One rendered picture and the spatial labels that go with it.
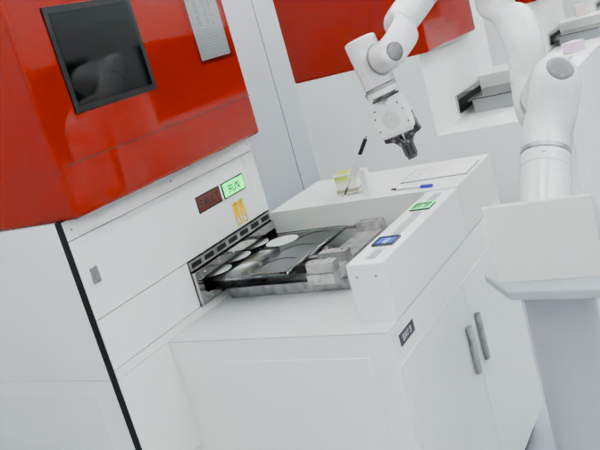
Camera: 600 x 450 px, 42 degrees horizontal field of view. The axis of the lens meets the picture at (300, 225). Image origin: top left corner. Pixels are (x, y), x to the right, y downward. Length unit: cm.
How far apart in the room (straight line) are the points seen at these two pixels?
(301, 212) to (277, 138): 300
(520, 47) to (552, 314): 68
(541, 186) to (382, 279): 43
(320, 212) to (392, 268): 68
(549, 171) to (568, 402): 54
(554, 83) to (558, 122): 9
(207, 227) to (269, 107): 322
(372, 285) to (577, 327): 48
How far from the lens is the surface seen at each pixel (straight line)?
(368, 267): 176
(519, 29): 213
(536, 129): 196
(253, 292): 221
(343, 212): 238
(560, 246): 180
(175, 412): 211
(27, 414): 226
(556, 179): 190
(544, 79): 197
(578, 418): 201
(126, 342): 197
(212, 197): 227
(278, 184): 534
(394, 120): 203
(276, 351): 190
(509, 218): 180
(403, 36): 200
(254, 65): 535
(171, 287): 210
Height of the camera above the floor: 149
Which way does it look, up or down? 14 degrees down
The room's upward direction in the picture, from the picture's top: 16 degrees counter-clockwise
